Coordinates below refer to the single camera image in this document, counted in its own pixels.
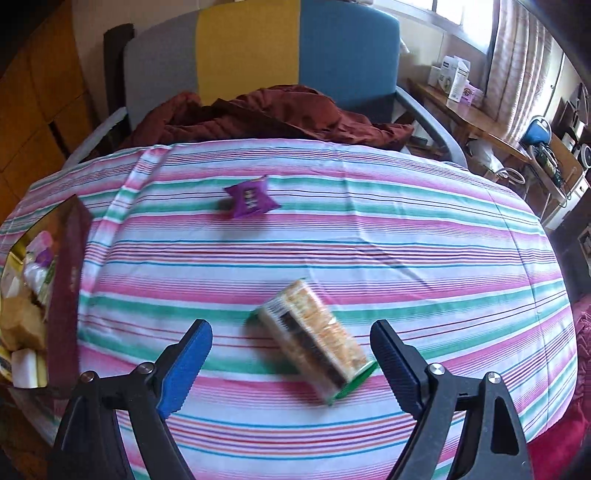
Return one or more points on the dark red blanket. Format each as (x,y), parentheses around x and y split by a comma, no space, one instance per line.
(281,111)

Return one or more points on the pink hair roller in box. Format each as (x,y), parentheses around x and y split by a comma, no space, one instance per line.
(40,243)

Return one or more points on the beige patterned curtain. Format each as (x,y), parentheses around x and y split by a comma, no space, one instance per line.
(519,69)

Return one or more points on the yellow sponge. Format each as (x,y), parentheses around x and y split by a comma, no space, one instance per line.
(22,325)

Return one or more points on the grey yellow blue armchair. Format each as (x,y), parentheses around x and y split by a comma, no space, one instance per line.
(137,54)

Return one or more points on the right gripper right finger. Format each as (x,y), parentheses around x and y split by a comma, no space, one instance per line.
(492,444)

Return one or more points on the purple snack packet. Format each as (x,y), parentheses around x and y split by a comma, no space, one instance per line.
(44,258)
(250,198)

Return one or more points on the gold tin box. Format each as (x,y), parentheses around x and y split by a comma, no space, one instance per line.
(55,290)

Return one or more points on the green cracker packet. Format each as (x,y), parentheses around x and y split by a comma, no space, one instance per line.
(321,349)

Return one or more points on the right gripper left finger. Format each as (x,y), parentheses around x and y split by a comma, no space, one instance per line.
(89,445)

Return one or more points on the wooden wardrobe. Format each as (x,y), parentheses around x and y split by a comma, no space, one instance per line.
(46,107)

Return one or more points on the striped pink green bedsheet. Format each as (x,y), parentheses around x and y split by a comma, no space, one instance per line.
(461,267)

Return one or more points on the white boxes on desk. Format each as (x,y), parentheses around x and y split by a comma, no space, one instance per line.
(452,78)

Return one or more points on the wooden side desk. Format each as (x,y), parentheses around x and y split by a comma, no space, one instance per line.
(553,205)

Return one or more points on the white sponge block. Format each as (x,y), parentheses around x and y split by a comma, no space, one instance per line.
(29,369)

